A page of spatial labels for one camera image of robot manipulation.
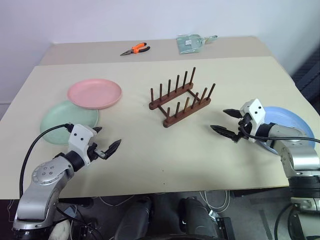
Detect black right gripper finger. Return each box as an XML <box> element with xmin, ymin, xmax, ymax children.
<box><xmin>222</xmin><ymin>108</ymin><xmax>243</xmax><ymax>120</ymax></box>
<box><xmin>210</xmin><ymin>124</ymin><xmax>240</xmax><ymax>144</ymax></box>

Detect white rounded object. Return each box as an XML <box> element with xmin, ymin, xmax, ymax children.
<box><xmin>49</xmin><ymin>219</ymin><xmax>72</xmax><ymax>240</ymax></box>

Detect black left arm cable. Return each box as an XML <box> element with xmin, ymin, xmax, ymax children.
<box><xmin>19</xmin><ymin>122</ymin><xmax>75</xmax><ymax>199</ymax></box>

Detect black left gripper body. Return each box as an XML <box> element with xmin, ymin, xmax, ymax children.
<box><xmin>87</xmin><ymin>142</ymin><xmax>109</xmax><ymax>161</ymax></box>

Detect green plate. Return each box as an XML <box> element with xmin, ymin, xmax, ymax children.
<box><xmin>39</xmin><ymin>100</ymin><xmax>100</xmax><ymax>146</ymax></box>

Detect black box under table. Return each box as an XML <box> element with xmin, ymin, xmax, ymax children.
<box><xmin>216</xmin><ymin>216</ymin><xmax>236</xmax><ymax>240</ymax></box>

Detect pink plate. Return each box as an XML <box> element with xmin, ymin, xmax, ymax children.
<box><xmin>66</xmin><ymin>78</ymin><xmax>123</xmax><ymax>110</ymax></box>

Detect orange handled pliers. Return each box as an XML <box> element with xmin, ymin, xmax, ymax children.
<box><xmin>119</xmin><ymin>42</ymin><xmax>151</xmax><ymax>57</ymax></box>

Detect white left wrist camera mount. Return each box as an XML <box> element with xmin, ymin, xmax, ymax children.
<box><xmin>66</xmin><ymin>123</ymin><xmax>98</xmax><ymax>166</ymax></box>

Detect clear plastic bag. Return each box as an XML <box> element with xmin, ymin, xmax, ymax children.
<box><xmin>175</xmin><ymin>34</ymin><xmax>206</xmax><ymax>55</ymax></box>

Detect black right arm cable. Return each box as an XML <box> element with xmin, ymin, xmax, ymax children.
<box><xmin>238</xmin><ymin>119</ymin><xmax>320</xmax><ymax>145</ymax></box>

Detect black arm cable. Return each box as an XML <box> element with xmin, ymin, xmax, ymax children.
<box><xmin>238</xmin><ymin>119</ymin><xmax>320</xmax><ymax>145</ymax></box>
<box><xmin>19</xmin><ymin>122</ymin><xmax>75</xmax><ymax>199</ymax></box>

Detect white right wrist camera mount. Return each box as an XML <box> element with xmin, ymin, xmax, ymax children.
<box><xmin>239</xmin><ymin>98</ymin><xmax>267</xmax><ymax>144</ymax></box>

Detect blue plate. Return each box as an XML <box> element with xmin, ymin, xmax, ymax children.
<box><xmin>259</xmin><ymin>106</ymin><xmax>316</xmax><ymax>155</ymax></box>

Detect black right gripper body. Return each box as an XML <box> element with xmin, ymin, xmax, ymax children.
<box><xmin>236</xmin><ymin>112</ymin><xmax>253</xmax><ymax>141</ymax></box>

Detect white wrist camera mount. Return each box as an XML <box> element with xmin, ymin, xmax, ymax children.
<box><xmin>239</xmin><ymin>98</ymin><xmax>267</xmax><ymax>144</ymax></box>
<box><xmin>66</xmin><ymin>123</ymin><xmax>98</xmax><ymax>166</ymax></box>

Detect dark rounded shape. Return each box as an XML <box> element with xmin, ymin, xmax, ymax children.
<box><xmin>176</xmin><ymin>196</ymin><xmax>219</xmax><ymax>240</ymax></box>
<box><xmin>117</xmin><ymin>196</ymin><xmax>154</xmax><ymax>240</ymax></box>

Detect black ribbed radiator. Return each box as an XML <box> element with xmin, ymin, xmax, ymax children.
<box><xmin>291</xmin><ymin>46</ymin><xmax>320</xmax><ymax>107</ymax></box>

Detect brown wooden dish rack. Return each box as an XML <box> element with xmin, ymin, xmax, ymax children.
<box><xmin>148</xmin><ymin>66</ymin><xmax>217</xmax><ymax>129</ymax></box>

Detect white cable under table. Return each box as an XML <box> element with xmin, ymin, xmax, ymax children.
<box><xmin>198</xmin><ymin>190</ymin><xmax>230</xmax><ymax>214</ymax></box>
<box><xmin>96</xmin><ymin>195</ymin><xmax>136</xmax><ymax>206</ymax></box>

